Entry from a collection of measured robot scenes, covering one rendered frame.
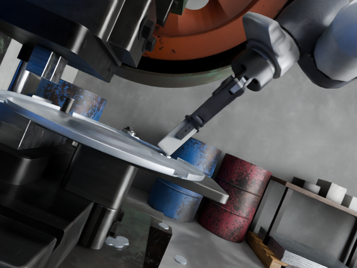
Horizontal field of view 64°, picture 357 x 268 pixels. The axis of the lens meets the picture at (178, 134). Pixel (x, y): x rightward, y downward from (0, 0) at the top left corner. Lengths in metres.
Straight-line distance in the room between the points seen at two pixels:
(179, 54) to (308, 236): 3.86
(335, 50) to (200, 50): 0.37
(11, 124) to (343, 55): 0.45
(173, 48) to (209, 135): 3.03
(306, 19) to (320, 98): 3.72
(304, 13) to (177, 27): 0.37
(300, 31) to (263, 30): 0.08
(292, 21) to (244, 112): 3.33
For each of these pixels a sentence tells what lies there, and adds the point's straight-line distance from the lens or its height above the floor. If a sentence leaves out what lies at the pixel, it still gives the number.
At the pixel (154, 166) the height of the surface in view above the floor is 0.79.
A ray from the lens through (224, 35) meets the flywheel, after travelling 0.79.
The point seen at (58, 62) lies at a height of 0.85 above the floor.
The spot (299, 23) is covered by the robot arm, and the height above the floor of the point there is 1.08.
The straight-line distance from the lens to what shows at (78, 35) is 0.34.
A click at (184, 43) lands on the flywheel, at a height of 1.05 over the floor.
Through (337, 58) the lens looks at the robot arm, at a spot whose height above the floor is 1.03.
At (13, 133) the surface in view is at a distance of 0.37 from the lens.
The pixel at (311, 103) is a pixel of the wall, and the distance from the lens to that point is 4.20.
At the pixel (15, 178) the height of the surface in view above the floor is 0.71.
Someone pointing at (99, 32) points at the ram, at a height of 0.90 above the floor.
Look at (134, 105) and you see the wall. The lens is 3.75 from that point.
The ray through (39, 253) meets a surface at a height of 0.70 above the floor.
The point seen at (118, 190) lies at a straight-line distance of 0.37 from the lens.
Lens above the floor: 0.82
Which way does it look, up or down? 1 degrees up
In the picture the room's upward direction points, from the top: 23 degrees clockwise
